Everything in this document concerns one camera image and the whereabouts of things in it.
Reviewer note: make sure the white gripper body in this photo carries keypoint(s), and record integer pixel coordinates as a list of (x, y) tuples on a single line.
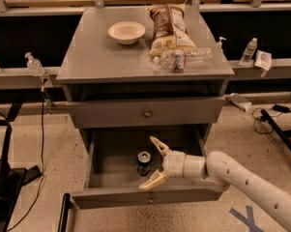
[(174, 164)]

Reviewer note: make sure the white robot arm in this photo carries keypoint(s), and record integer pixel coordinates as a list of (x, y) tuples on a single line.
[(219, 169)]

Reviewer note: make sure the clear plastic water bottle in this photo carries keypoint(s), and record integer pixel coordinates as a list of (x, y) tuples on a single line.
[(180, 59)]

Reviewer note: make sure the black metal leg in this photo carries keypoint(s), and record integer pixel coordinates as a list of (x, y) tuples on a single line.
[(285, 135)]

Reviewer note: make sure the closed grey top drawer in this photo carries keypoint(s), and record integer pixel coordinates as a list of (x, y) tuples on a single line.
[(138, 113)]

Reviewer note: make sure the brown chip bag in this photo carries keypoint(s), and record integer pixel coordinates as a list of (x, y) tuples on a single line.
[(170, 30)]

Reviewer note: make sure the black bar at bottom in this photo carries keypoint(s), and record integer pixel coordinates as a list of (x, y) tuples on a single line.
[(64, 212)]

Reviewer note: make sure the grey box on floor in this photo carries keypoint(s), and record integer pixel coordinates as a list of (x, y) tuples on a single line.
[(240, 101)]

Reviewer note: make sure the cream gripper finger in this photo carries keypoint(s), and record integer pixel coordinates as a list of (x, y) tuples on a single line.
[(162, 148), (155, 180)]

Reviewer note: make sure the white ceramic bowl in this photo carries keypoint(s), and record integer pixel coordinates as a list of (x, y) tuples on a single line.
[(126, 32)]

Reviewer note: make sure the black monitor stand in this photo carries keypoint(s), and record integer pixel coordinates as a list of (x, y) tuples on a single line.
[(11, 180)]

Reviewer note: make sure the blue pepsi can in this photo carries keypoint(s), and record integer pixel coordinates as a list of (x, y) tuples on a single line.
[(143, 163)]

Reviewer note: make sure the small upright water bottle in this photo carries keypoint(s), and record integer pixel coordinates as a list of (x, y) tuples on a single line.
[(248, 52)]

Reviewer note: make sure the blue tape cross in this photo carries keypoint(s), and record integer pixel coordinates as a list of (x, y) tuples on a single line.
[(247, 220)]

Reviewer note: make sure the grey drawer cabinet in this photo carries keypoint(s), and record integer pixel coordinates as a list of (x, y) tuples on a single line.
[(98, 68)]

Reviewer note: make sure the hand sanitizer pump bottle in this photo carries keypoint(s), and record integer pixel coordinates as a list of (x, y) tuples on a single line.
[(34, 65)]

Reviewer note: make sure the small pump bottle behind cabinet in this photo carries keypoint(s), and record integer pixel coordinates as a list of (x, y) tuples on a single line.
[(220, 42)]

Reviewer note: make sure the white paper packet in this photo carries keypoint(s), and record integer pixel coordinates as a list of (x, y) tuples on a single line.
[(263, 60)]

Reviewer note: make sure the open grey middle drawer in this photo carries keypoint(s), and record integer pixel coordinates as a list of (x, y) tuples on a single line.
[(113, 181)]

